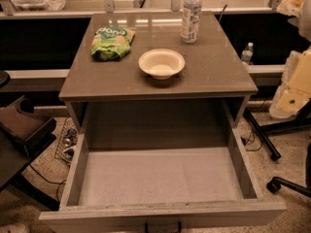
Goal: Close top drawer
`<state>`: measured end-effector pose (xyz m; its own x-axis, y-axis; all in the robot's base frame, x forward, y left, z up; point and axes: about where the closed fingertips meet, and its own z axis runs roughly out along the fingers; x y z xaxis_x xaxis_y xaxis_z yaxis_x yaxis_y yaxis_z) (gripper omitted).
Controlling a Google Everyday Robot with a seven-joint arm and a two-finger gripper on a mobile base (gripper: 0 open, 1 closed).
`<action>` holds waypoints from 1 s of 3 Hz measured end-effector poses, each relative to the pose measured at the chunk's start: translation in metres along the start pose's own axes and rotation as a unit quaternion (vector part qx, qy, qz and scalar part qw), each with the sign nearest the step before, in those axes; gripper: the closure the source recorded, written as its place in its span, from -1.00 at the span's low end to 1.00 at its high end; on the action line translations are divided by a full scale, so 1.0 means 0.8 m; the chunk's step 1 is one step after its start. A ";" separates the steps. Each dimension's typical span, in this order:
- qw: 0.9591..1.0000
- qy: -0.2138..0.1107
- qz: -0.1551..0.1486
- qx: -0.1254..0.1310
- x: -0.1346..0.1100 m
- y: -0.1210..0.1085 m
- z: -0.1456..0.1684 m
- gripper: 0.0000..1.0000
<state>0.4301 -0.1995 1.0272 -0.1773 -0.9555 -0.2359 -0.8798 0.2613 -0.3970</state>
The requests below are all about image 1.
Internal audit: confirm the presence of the white paper bowl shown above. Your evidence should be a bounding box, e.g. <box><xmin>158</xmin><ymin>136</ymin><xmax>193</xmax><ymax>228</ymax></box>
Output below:
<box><xmin>138</xmin><ymin>49</ymin><xmax>186</xmax><ymax>80</ymax></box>

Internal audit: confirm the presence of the grey top drawer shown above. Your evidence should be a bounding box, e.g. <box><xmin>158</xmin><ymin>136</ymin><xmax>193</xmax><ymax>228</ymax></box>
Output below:
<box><xmin>40</xmin><ymin>99</ymin><xmax>286</xmax><ymax>233</ymax></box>

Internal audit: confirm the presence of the black drawer handle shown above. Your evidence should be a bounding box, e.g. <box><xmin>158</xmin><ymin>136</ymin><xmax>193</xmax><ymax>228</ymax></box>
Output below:
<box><xmin>143</xmin><ymin>222</ymin><xmax>183</xmax><ymax>233</ymax></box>

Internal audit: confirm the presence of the black floor cable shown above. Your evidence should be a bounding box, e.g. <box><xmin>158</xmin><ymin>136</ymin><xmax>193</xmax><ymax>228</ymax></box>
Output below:
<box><xmin>28</xmin><ymin>163</ymin><xmax>67</xmax><ymax>202</ymax></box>

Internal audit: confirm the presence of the green chip bag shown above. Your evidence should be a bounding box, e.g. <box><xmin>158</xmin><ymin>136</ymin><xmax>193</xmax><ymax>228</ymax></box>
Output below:
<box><xmin>90</xmin><ymin>26</ymin><xmax>135</xmax><ymax>61</ymax></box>

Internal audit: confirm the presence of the black desk with tray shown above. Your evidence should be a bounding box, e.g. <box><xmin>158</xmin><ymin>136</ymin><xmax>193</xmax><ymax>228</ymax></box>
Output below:
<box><xmin>0</xmin><ymin>96</ymin><xmax>59</xmax><ymax>211</ymax></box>

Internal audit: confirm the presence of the black table leg stand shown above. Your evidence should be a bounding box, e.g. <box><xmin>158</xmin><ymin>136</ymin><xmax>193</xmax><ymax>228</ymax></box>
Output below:
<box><xmin>243</xmin><ymin>102</ymin><xmax>311</xmax><ymax>161</ymax></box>

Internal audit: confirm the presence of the wire basket with cans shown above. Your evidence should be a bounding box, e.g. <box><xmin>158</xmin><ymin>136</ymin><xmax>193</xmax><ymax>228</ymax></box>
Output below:
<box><xmin>54</xmin><ymin>117</ymin><xmax>78</xmax><ymax>165</ymax></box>

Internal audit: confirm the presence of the grey drawer cabinet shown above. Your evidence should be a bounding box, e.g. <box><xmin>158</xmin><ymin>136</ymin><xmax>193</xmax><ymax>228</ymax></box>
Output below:
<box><xmin>58</xmin><ymin>11</ymin><xmax>259</xmax><ymax>138</ymax></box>

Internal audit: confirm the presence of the clear water bottle on cabinet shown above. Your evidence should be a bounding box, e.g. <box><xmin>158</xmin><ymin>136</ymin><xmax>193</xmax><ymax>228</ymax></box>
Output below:
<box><xmin>181</xmin><ymin>0</ymin><xmax>202</xmax><ymax>44</ymax></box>

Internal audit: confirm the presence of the small water bottle behind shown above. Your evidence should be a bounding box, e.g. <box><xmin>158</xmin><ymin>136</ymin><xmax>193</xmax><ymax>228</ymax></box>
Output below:
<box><xmin>241</xmin><ymin>43</ymin><xmax>254</xmax><ymax>65</ymax></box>

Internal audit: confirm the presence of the black office chair base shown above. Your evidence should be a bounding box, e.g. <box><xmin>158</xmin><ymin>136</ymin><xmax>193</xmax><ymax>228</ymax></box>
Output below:
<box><xmin>266</xmin><ymin>144</ymin><xmax>311</xmax><ymax>198</ymax></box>

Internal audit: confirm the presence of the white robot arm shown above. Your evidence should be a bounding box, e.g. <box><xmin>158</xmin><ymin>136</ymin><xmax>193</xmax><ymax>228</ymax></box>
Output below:
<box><xmin>269</xmin><ymin>0</ymin><xmax>311</xmax><ymax>118</ymax></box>

